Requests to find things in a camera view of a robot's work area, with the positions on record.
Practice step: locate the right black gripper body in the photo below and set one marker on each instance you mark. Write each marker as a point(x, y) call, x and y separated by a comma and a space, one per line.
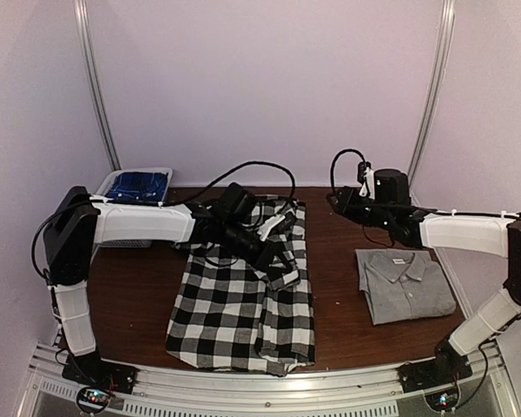
point(379, 215)

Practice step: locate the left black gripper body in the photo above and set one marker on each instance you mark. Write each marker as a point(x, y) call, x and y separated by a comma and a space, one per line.
point(255, 259)

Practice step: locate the black white plaid shirt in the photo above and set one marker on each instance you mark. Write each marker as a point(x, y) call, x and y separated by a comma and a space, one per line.
point(228, 316)

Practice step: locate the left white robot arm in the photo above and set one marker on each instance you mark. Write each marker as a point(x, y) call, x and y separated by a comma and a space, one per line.
point(83, 220)

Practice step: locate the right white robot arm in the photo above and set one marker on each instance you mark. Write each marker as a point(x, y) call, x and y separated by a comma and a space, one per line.
point(345, 336)

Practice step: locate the folded grey shirt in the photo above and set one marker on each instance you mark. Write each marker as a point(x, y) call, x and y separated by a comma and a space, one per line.
point(403, 285)

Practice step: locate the blue plaid shirt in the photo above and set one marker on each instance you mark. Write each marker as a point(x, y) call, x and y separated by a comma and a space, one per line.
point(138, 186)

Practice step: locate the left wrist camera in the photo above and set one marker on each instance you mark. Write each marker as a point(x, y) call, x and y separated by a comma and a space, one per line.
point(262, 214)

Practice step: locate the front aluminium rail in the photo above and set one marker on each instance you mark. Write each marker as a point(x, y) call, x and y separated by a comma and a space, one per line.
point(366, 391)

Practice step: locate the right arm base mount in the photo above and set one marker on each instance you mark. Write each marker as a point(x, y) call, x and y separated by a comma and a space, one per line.
point(431, 373)

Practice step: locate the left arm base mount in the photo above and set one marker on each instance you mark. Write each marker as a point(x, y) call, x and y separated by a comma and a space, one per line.
point(110, 376)

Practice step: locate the right aluminium frame post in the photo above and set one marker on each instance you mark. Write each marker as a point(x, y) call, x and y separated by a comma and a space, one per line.
point(439, 64)

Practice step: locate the aluminium frame post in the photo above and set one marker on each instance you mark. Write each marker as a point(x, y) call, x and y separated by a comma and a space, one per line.
point(89, 62)
point(439, 64)

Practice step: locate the left aluminium frame post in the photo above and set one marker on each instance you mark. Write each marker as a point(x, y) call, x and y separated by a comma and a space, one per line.
point(89, 62)

